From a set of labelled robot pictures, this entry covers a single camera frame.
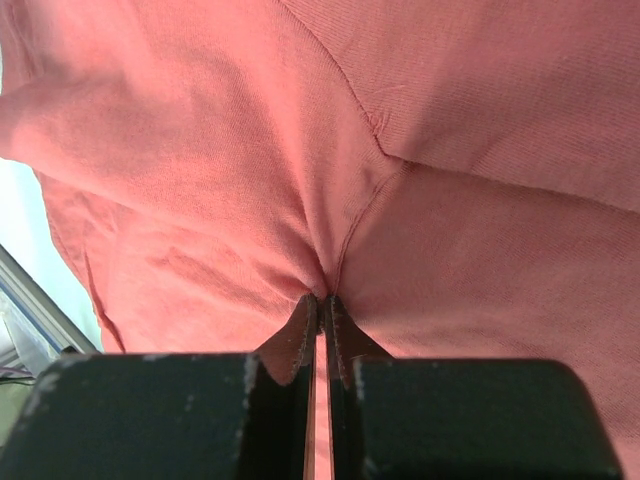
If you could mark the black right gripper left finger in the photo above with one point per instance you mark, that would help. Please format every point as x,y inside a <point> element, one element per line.
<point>245,415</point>

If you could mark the front aluminium frame rail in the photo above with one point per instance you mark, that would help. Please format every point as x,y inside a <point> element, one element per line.
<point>37,328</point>

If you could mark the salmon pink t shirt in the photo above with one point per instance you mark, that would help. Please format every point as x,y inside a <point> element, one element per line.
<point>463,175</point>

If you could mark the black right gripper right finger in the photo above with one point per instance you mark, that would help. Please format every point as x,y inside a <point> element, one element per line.
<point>456,418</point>

